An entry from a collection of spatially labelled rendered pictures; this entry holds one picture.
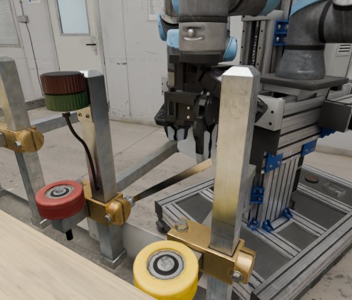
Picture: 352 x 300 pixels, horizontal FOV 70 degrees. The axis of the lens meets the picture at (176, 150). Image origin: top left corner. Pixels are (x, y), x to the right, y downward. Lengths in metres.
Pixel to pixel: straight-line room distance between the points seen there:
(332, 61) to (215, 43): 0.99
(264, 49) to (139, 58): 2.58
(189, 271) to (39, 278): 0.18
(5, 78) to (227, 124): 0.48
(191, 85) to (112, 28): 3.35
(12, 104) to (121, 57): 3.12
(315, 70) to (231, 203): 0.64
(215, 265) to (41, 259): 0.24
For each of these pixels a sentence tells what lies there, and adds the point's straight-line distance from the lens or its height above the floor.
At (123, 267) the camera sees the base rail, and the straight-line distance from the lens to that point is 0.62.
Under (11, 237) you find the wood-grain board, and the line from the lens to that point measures 0.44.
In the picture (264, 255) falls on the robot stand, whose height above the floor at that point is 0.21.
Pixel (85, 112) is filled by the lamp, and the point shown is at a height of 1.05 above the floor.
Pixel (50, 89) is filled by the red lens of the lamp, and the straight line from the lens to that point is 0.40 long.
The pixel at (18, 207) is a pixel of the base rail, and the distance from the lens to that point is 0.89.
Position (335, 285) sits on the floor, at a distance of 1.68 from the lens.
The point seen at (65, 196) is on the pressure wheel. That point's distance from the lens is 0.48.
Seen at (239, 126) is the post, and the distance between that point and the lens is 0.30.
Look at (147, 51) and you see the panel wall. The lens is 3.47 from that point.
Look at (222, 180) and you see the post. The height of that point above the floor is 0.99.
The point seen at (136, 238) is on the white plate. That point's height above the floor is 0.77.
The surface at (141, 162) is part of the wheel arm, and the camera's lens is 0.67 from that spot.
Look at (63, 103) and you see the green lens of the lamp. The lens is 0.39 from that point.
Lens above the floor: 1.16
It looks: 24 degrees down
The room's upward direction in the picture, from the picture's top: straight up
